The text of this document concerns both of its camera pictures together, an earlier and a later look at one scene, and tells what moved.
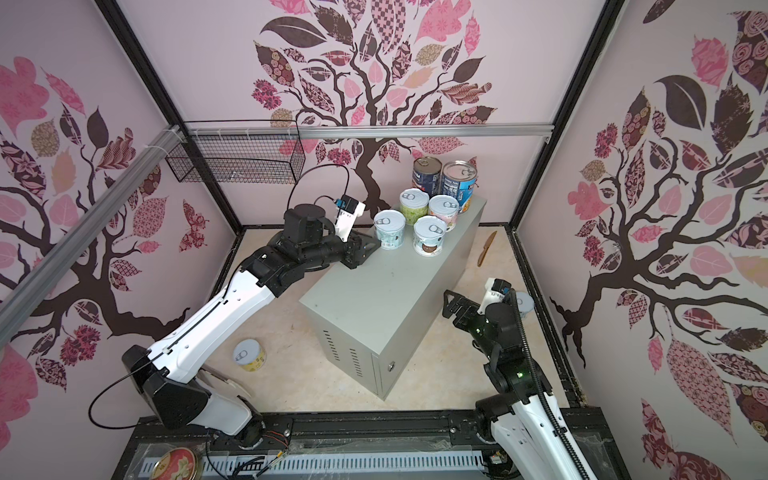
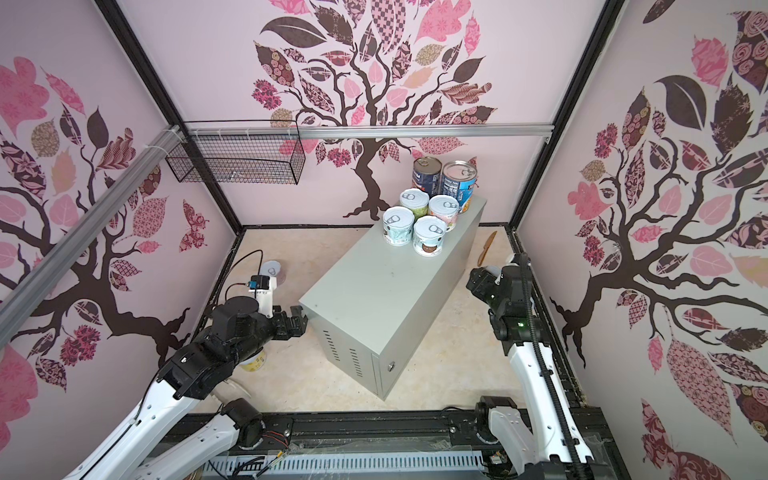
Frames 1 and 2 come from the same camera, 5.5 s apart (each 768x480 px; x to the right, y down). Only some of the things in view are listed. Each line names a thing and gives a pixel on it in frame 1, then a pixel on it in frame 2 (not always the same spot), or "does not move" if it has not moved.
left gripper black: (355, 245) → (298, 324)
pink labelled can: (445, 207) does not move
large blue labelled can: (458, 180) does not move
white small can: (428, 235) does not move
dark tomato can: (427, 174) does not move
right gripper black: (460, 301) → (481, 281)
